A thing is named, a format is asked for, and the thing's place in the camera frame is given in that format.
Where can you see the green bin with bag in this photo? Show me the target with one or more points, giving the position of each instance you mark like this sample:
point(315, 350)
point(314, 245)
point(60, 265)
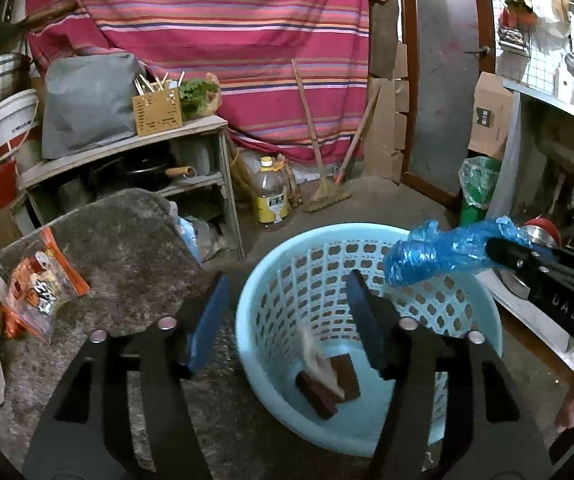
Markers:
point(477, 190)

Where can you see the wooden stick with red grip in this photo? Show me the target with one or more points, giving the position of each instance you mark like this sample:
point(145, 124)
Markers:
point(359, 135)

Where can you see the white crumpled wrapper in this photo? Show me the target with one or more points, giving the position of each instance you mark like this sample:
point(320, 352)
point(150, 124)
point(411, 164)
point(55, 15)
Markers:
point(317, 360)

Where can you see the cardboard sheets stack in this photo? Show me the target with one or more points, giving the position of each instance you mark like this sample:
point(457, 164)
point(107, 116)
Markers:
point(384, 125)

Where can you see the person's right hand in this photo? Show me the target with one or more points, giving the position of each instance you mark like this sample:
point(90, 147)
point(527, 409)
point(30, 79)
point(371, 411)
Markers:
point(571, 406)

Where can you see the brown small box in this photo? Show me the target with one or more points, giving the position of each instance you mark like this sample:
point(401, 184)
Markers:
point(317, 396)
point(346, 376)

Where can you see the green leafy vegetable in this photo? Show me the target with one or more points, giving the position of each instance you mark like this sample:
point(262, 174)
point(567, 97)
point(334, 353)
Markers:
point(198, 95)

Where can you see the blue white plastic bag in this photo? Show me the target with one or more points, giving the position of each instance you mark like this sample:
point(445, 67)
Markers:
point(192, 232)

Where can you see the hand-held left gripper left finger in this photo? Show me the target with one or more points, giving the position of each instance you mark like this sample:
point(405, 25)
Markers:
point(211, 322)

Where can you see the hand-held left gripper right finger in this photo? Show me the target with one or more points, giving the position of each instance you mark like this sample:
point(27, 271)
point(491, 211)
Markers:
point(366, 325)

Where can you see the grey fabric bag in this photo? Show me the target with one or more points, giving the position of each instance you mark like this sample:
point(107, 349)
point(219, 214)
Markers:
point(92, 105)

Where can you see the straw broom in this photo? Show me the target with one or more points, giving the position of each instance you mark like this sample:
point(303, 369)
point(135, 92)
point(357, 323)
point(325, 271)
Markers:
point(327, 195)

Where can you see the red striped cloth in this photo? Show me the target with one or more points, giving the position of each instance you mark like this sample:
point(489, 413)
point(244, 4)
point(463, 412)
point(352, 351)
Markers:
point(217, 20)

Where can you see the steel pot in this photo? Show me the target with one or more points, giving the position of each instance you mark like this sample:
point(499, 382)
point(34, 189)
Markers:
point(7, 75)

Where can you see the white plastic bucket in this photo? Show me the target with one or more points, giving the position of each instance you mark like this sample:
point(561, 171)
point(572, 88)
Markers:
point(12, 125)

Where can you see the steel counter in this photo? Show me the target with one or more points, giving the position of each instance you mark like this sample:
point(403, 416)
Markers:
point(557, 102)

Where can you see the yellow label oil bottle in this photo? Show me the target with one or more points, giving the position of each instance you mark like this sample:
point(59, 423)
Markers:
point(271, 200)

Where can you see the wooden chopstick holder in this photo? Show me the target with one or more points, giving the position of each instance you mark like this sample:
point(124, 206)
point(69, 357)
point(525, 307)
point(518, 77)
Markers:
point(157, 112)

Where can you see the grey metal door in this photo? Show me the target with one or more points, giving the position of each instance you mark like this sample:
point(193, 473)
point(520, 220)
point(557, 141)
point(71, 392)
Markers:
point(442, 85)

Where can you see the light blue plastic basket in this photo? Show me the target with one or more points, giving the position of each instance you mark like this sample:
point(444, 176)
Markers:
point(287, 280)

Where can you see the grey wooden shelf unit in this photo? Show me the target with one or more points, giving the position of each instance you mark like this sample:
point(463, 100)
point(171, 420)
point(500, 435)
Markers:
point(117, 147)

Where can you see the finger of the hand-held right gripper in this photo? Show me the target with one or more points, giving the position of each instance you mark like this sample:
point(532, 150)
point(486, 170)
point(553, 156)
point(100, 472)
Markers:
point(512, 256)

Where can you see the orange clear snack packet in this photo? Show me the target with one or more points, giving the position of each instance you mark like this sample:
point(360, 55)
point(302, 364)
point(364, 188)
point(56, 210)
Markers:
point(42, 295)

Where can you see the brown cardboard box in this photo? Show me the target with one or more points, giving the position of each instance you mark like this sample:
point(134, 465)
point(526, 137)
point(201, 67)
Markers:
point(489, 115)

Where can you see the red lid metal can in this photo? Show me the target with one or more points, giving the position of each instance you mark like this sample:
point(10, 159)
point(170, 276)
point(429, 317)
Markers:
point(542, 230)

